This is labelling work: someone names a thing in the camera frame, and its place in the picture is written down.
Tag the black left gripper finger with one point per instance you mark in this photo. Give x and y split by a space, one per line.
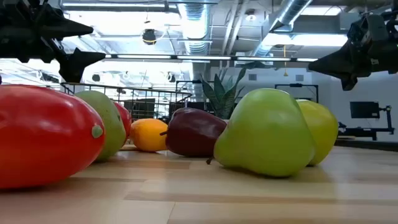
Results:
62 29
77 65

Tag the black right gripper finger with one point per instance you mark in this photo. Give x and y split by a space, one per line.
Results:
348 63
349 83

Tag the yellow-green apple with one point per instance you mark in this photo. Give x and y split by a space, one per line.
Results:
323 127

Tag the speckled green pear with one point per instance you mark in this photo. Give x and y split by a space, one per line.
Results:
109 124

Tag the red round fruit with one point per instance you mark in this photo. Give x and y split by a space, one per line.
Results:
125 118

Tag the orange yellow mango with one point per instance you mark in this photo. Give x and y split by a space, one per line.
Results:
147 135

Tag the smooth green pear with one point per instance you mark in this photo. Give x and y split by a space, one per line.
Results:
264 133

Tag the dark red apple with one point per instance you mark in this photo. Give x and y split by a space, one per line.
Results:
192 132

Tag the rectangular ceiling light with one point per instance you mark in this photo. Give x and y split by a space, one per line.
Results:
311 40

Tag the dark background table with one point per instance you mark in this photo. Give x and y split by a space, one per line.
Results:
367 144

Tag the red mango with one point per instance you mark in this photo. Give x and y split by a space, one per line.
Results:
43 133

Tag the dark desk monitor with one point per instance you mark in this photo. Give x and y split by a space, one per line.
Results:
143 107

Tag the long overhead light bar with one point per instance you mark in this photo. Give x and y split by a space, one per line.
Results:
202 57

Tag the green snake plant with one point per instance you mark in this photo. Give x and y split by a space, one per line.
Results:
222 96

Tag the black wall monitor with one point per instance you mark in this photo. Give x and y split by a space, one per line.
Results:
363 109

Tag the black metal frame stand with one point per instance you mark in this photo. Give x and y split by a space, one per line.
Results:
295 85

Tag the black ceiling camera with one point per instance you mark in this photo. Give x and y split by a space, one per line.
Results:
149 36

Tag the silver slanted ventilation duct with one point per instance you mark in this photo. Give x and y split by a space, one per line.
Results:
290 12

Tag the silver ribbed ventilation duct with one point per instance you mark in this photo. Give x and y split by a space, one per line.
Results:
196 28

